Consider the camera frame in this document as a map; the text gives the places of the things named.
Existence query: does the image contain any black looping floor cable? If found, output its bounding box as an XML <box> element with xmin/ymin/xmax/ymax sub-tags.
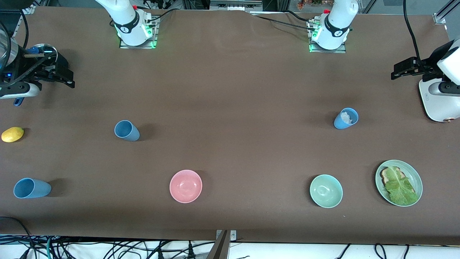
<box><xmin>0</xmin><ymin>216</ymin><xmax>36</xmax><ymax>259</ymax></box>

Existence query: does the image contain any toast bread slice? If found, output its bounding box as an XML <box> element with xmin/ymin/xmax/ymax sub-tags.
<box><xmin>380</xmin><ymin>166</ymin><xmax>417</xmax><ymax>196</ymax></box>

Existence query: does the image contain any blue plastic cup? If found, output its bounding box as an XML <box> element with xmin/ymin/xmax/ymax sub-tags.
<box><xmin>13</xmin><ymin>178</ymin><xmax>52</xmax><ymax>199</ymax></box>
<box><xmin>114</xmin><ymin>120</ymin><xmax>140</xmax><ymax>142</ymax></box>

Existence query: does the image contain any aluminium frame profile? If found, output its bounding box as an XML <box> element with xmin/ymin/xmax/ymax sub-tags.
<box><xmin>433</xmin><ymin>0</ymin><xmax>460</xmax><ymax>25</ymax></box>

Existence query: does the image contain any black cable to base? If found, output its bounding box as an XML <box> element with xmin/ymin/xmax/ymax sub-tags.
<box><xmin>145</xmin><ymin>8</ymin><xmax>177</xmax><ymax>24</ymax></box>
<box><xmin>251</xmin><ymin>10</ymin><xmax>317</xmax><ymax>31</ymax></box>

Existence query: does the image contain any white toaster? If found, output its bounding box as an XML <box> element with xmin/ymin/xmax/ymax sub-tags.
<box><xmin>419</xmin><ymin>79</ymin><xmax>460</xmax><ymax>123</ymax></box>

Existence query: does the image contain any mint green bowl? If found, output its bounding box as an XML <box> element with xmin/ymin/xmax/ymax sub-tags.
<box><xmin>310</xmin><ymin>174</ymin><xmax>343</xmax><ymax>208</ymax></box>

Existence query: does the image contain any black cable to right base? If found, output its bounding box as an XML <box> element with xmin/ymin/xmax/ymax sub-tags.
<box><xmin>145</xmin><ymin>8</ymin><xmax>177</xmax><ymax>24</ymax></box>

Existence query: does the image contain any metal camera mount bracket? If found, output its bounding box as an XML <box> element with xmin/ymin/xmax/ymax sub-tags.
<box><xmin>216</xmin><ymin>230</ymin><xmax>237</xmax><ymax>242</ymax></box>

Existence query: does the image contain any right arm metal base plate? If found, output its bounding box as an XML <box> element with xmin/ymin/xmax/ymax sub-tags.
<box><xmin>119</xmin><ymin>16</ymin><xmax>159</xmax><ymax>49</ymax></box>

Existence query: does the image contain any grey power strip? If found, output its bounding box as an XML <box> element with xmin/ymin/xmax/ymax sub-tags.
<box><xmin>210</xmin><ymin>0</ymin><xmax>263</xmax><ymax>12</ymax></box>

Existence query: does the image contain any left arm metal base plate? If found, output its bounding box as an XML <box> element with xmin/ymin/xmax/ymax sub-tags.
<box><xmin>307</xmin><ymin>20</ymin><xmax>347</xmax><ymax>54</ymax></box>

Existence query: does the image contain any blue cup with paper wad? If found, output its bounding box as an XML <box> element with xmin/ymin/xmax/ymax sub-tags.
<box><xmin>334</xmin><ymin>108</ymin><xmax>359</xmax><ymax>130</ymax></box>

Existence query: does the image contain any pink bowl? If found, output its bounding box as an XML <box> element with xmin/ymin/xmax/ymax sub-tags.
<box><xmin>169</xmin><ymin>170</ymin><xmax>203</xmax><ymax>204</ymax></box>

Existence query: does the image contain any mint green plate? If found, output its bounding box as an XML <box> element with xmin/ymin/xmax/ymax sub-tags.
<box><xmin>375</xmin><ymin>160</ymin><xmax>423</xmax><ymax>207</ymax></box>

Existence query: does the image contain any yellow lemon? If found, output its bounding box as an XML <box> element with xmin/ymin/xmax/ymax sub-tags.
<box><xmin>1</xmin><ymin>127</ymin><xmax>24</xmax><ymax>143</ymax></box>

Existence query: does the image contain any orange flower decoration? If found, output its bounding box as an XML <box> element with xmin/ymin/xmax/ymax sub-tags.
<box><xmin>296</xmin><ymin>0</ymin><xmax>336</xmax><ymax>10</ymax></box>

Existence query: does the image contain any black cable to left base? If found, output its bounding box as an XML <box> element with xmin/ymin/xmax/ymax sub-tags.
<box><xmin>251</xmin><ymin>10</ymin><xmax>317</xmax><ymax>31</ymax></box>

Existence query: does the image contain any dark camera mount pole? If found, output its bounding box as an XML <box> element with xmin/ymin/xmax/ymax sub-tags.
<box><xmin>206</xmin><ymin>230</ymin><xmax>231</xmax><ymax>259</ymax></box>

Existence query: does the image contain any green lettuce leaf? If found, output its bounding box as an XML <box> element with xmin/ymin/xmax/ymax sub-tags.
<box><xmin>385</xmin><ymin>166</ymin><xmax>419</xmax><ymax>206</ymax></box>

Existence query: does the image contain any dark blue saucepan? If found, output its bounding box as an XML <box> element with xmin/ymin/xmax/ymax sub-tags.
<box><xmin>14</xmin><ymin>50</ymin><xmax>70</xmax><ymax>107</ymax></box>

